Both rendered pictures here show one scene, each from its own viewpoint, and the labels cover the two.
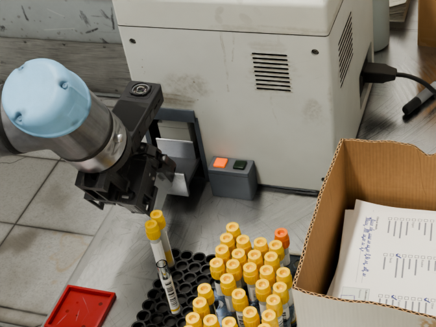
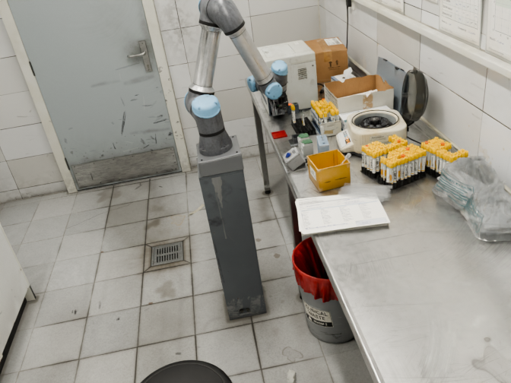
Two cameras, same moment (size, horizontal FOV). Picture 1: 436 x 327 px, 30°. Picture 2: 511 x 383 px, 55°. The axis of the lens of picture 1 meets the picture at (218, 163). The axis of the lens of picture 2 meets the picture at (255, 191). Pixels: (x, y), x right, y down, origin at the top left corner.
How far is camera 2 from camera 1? 1.86 m
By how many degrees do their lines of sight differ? 26
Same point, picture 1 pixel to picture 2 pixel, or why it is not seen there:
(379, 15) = not seen: hidden behind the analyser
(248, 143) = (296, 96)
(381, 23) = not seen: hidden behind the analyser
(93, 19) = (147, 140)
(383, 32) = not seen: hidden behind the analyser
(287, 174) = (306, 104)
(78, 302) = (277, 134)
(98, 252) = (271, 128)
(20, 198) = (141, 213)
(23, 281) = (166, 232)
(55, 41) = (128, 156)
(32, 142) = (278, 78)
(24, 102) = (279, 67)
